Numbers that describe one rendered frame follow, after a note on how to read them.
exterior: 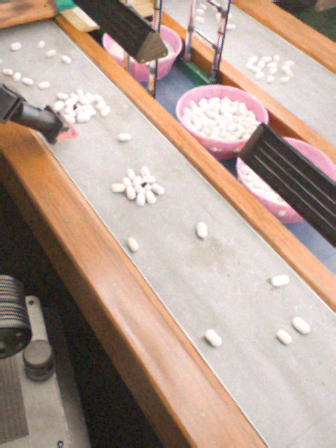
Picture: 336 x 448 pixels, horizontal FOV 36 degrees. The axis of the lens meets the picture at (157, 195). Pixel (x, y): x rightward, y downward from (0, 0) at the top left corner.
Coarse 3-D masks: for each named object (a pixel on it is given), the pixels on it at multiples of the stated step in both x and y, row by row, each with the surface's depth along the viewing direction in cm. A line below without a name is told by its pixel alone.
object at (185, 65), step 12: (192, 0) 163; (204, 0) 158; (228, 0) 150; (192, 12) 166; (228, 12) 152; (192, 24) 169; (192, 36) 172; (204, 36) 166; (216, 48) 161; (180, 60) 180; (216, 60) 164; (192, 72) 177; (204, 72) 175; (216, 72) 167; (204, 84) 174; (216, 84) 170
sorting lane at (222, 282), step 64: (0, 64) 167; (64, 64) 169; (128, 128) 149; (192, 192) 133; (128, 256) 117; (192, 256) 119; (256, 256) 120; (192, 320) 107; (256, 320) 108; (320, 320) 109; (256, 384) 99; (320, 384) 99
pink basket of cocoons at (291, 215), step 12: (300, 144) 145; (312, 156) 144; (324, 156) 141; (240, 168) 139; (324, 168) 141; (252, 192) 130; (264, 204) 131; (276, 204) 128; (276, 216) 134; (288, 216) 132; (300, 216) 133
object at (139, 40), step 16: (80, 0) 132; (96, 0) 127; (112, 0) 123; (96, 16) 127; (112, 16) 123; (128, 16) 119; (112, 32) 122; (128, 32) 119; (144, 32) 115; (128, 48) 118; (144, 48) 115; (160, 48) 117
